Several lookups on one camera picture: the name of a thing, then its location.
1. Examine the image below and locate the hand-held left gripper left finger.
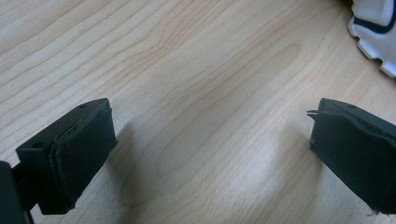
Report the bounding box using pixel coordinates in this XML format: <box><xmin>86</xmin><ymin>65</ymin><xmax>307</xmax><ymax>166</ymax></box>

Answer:
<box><xmin>12</xmin><ymin>97</ymin><xmax>119</xmax><ymax>216</ymax></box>

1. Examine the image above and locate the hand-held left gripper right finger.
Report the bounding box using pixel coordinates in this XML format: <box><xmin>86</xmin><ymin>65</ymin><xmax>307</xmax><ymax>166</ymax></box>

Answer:
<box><xmin>306</xmin><ymin>97</ymin><xmax>396</xmax><ymax>217</ymax></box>

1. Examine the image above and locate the white shoe with dark stripe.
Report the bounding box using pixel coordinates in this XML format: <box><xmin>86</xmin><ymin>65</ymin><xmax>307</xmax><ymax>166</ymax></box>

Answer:
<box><xmin>346</xmin><ymin>0</ymin><xmax>396</xmax><ymax>78</ymax></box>

